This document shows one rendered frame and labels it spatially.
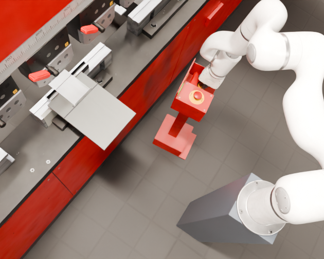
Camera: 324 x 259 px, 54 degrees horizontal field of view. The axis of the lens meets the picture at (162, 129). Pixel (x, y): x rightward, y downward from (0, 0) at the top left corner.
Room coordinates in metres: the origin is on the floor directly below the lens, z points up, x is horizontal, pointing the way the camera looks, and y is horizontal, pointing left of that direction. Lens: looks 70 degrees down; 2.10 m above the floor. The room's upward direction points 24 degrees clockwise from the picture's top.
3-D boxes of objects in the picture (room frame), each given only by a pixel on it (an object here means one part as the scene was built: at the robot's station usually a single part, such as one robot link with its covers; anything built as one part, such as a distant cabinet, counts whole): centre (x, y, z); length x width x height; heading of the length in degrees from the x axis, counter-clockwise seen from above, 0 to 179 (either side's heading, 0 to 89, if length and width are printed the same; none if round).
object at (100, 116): (0.37, 0.26, 1.00); 0.26 x 0.18 x 0.01; 76
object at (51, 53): (0.39, 0.41, 1.26); 0.15 x 0.09 x 0.17; 166
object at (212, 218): (0.30, -0.44, 0.50); 0.18 x 0.18 x 1.00; 79
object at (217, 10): (1.36, 0.00, 0.59); 0.15 x 0.02 x 0.07; 166
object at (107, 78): (0.43, 0.34, 0.89); 0.30 x 0.05 x 0.03; 166
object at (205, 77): (0.80, -0.11, 0.86); 0.10 x 0.07 x 0.11; 87
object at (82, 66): (0.44, 0.40, 0.99); 0.20 x 0.03 x 0.03; 166
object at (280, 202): (0.28, -0.41, 1.30); 0.19 x 0.12 x 0.24; 121
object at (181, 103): (0.76, -0.08, 0.75); 0.20 x 0.16 x 0.18; 177
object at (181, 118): (0.76, -0.08, 0.39); 0.06 x 0.06 x 0.54; 87
